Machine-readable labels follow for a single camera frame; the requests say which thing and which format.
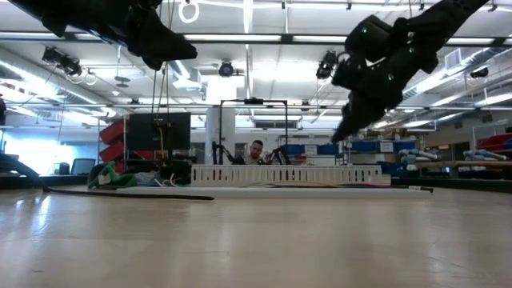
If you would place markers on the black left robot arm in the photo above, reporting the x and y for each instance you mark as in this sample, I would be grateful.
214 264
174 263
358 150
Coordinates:
80 16

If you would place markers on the white blue roll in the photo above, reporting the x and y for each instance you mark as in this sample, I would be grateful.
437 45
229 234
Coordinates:
482 154
418 154

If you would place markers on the black monitor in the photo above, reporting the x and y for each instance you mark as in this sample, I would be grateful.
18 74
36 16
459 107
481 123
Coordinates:
144 132

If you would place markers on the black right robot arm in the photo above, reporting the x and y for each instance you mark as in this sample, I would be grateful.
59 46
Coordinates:
440 16

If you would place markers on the long black zip tie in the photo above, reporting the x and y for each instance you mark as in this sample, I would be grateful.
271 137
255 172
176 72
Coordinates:
140 195

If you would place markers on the black mounted camera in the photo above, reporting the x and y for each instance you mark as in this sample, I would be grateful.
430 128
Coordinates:
226 69
325 68
64 62

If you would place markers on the small black fixture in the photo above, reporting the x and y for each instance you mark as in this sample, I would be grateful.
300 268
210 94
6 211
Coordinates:
479 73

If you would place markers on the white flat duct cover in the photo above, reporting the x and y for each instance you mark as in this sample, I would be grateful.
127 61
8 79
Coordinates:
280 194

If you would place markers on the wooden bench board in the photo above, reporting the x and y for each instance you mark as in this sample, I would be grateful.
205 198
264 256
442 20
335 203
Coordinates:
460 163

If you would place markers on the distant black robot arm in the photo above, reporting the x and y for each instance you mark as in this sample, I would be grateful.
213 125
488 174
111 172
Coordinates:
285 157
230 157

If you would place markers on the large red bin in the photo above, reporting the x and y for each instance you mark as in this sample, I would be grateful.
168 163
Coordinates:
494 142

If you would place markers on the long strip light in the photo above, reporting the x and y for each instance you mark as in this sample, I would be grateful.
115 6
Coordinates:
232 37
320 38

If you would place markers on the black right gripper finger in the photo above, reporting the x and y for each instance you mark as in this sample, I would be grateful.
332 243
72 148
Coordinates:
356 122

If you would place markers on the person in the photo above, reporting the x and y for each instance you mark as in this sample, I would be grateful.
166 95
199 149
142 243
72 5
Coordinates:
257 150

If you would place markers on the blue storage bin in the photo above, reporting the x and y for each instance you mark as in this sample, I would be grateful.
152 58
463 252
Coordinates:
295 149
329 149
405 146
364 146

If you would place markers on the red storage bin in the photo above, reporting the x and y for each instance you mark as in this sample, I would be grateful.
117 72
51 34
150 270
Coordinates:
112 152
114 132

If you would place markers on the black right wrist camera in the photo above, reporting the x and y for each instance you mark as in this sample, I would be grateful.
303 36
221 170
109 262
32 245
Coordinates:
368 38

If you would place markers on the white air vent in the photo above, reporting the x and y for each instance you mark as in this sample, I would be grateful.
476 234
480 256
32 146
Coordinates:
453 59

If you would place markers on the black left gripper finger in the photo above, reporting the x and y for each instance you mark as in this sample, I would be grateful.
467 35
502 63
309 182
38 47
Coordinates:
180 48

